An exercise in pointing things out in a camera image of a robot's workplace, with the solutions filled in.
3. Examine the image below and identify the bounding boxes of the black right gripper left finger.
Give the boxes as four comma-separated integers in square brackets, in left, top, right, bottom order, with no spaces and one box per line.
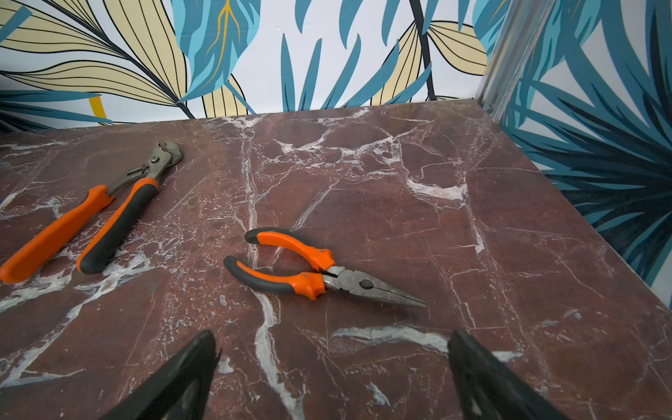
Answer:
[103,330,220,419]

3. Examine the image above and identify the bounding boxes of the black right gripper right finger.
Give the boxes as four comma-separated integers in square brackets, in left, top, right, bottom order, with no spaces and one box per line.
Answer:
[448,329,568,420]

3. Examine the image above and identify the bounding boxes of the orange groove joint pliers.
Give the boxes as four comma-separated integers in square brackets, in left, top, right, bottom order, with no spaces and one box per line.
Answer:
[0,140,185,285]

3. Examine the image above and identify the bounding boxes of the orange needle nose pliers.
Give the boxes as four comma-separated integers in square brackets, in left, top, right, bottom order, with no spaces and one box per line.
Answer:
[224,227,426,307]

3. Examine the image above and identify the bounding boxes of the silver aluminium corner post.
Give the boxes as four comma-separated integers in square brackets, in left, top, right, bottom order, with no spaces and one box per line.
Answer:
[475,0,555,123]

